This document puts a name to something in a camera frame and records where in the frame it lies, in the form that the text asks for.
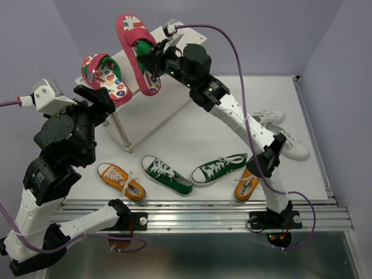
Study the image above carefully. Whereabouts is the orange sneaker left one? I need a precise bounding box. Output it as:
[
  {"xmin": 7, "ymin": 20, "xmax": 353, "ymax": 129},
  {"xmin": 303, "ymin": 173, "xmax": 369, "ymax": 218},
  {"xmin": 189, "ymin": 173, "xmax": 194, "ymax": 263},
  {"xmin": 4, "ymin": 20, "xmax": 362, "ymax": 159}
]
[{"xmin": 96, "ymin": 163, "xmax": 146, "ymax": 202}]

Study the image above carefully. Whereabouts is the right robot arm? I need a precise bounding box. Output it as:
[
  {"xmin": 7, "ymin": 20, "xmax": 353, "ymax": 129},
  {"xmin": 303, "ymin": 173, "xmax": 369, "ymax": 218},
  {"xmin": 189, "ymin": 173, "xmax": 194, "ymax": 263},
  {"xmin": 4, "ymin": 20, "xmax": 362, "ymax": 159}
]
[{"xmin": 137, "ymin": 44, "xmax": 302, "ymax": 230}]

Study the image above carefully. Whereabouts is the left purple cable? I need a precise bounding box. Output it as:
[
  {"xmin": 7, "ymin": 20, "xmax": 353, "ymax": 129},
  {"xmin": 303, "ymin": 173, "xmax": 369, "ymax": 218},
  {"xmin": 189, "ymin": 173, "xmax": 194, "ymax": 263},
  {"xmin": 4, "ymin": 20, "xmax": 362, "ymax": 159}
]
[{"xmin": 0, "ymin": 98, "xmax": 149, "ymax": 253}]

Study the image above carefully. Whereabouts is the orange sneaker right one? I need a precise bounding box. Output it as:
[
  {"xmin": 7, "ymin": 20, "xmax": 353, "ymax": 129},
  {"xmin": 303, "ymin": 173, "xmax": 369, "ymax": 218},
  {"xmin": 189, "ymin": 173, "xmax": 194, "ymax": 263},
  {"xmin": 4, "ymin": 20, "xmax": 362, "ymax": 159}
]
[{"xmin": 234, "ymin": 169, "xmax": 260, "ymax": 202}]

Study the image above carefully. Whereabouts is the pink slipper one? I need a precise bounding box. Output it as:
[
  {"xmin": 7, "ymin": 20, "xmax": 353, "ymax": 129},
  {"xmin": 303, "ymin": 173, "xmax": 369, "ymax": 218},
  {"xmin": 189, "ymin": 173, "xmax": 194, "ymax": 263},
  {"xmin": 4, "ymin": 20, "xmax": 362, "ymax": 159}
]
[
  {"xmin": 81, "ymin": 53, "xmax": 133, "ymax": 106},
  {"xmin": 116, "ymin": 14, "xmax": 161, "ymax": 96}
]

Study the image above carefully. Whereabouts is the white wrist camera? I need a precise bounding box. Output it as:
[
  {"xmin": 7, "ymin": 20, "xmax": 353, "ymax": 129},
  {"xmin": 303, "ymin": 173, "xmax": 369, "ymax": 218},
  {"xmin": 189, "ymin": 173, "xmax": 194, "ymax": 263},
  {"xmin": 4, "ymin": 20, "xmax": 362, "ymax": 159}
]
[
  {"xmin": 162, "ymin": 19, "xmax": 184, "ymax": 46},
  {"xmin": 17, "ymin": 79, "xmax": 77, "ymax": 115}
]

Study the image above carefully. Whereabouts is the green sneaker one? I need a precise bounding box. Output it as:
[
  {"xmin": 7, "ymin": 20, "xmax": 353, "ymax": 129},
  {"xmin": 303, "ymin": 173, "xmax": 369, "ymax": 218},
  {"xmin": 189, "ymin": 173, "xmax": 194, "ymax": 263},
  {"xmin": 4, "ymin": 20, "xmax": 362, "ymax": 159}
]
[
  {"xmin": 190, "ymin": 153, "xmax": 248, "ymax": 187},
  {"xmin": 141, "ymin": 155, "xmax": 194, "ymax": 196}
]

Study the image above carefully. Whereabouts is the aluminium mounting rail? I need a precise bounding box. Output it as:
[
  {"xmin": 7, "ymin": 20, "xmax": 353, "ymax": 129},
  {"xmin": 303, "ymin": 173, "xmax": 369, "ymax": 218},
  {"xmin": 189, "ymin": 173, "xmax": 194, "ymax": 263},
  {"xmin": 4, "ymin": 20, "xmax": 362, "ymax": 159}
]
[{"xmin": 52, "ymin": 200, "xmax": 355, "ymax": 235}]

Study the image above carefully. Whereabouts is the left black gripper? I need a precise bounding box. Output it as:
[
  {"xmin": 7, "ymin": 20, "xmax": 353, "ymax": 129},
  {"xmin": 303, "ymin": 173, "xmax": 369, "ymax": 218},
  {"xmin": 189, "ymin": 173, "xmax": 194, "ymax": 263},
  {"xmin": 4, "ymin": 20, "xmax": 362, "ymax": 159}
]
[{"xmin": 48, "ymin": 83, "xmax": 120, "ymax": 162}]

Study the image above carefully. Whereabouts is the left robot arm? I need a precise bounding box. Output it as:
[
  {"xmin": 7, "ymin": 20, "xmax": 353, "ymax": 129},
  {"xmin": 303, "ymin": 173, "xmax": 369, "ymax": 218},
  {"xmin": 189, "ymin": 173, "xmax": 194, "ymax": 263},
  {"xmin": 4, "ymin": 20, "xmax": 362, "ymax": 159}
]
[{"xmin": 1, "ymin": 85, "xmax": 148, "ymax": 276}]

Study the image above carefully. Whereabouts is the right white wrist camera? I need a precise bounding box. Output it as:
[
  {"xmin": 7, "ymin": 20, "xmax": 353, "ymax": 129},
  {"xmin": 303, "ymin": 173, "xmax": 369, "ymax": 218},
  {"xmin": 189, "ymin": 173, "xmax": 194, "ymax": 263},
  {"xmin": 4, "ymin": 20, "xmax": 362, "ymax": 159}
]
[{"xmin": 162, "ymin": 19, "xmax": 184, "ymax": 46}]

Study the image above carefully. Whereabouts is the purple cable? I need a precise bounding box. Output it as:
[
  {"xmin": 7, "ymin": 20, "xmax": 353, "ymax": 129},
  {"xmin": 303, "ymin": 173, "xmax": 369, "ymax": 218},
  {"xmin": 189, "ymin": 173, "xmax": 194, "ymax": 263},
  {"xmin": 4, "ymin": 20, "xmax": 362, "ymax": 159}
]
[
  {"xmin": 0, "ymin": 98, "xmax": 149, "ymax": 253},
  {"xmin": 174, "ymin": 24, "xmax": 318, "ymax": 251}
]

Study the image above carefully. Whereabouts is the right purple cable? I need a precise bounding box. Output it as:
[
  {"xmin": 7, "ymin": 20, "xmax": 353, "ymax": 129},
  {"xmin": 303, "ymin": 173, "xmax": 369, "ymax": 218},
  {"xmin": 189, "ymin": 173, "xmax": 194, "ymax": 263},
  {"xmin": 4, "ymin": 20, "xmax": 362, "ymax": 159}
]
[{"xmin": 174, "ymin": 24, "xmax": 318, "ymax": 251}]

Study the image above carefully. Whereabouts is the white sneaker near one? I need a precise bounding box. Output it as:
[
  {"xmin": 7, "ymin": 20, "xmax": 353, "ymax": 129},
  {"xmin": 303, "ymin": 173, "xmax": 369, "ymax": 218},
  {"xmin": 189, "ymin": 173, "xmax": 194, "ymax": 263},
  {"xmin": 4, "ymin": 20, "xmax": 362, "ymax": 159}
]
[{"xmin": 265, "ymin": 123, "xmax": 310, "ymax": 161}]

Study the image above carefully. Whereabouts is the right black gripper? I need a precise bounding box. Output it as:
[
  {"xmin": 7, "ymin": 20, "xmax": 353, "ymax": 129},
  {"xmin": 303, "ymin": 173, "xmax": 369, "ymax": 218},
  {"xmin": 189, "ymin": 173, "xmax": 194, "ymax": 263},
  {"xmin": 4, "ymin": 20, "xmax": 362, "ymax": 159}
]
[{"xmin": 135, "ymin": 38, "xmax": 195, "ymax": 90}]

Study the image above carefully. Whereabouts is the white two-tier shoe shelf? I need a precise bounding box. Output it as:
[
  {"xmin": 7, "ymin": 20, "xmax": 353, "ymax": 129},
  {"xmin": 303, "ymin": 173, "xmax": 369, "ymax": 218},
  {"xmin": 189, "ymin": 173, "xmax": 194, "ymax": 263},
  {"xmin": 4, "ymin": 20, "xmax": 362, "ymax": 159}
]
[{"xmin": 74, "ymin": 19, "xmax": 208, "ymax": 154}]

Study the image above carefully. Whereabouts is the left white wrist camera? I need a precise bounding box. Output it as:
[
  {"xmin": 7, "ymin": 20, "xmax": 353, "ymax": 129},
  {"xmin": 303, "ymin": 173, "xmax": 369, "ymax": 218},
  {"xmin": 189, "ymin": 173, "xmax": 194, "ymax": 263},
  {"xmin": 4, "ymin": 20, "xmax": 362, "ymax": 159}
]
[{"xmin": 17, "ymin": 79, "xmax": 77, "ymax": 115}]

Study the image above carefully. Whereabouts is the orange sneaker one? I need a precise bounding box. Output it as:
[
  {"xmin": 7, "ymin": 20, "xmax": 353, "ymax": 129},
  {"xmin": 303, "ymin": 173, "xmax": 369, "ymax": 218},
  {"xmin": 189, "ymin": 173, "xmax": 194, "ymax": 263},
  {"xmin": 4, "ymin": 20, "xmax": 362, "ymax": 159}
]
[
  {"xmin": 234, "ymin": 169, "xmax": 260, "ymax": 202},
  {"xmin": 96, "ymin": 163, "xmax": 146, "ymax": 202}
]

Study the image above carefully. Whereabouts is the white sneaker one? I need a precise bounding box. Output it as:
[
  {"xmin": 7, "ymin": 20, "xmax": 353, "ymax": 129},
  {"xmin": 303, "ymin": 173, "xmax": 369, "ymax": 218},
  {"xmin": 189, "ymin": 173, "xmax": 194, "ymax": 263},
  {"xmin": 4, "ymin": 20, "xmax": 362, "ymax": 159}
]
[
  {"xmin": 252, "ymin": 109, "xmax": 285, "ymax": 126},
  {"xmin": 265, "ymin": 123, "xmax": 310, "ymax": 161}
]

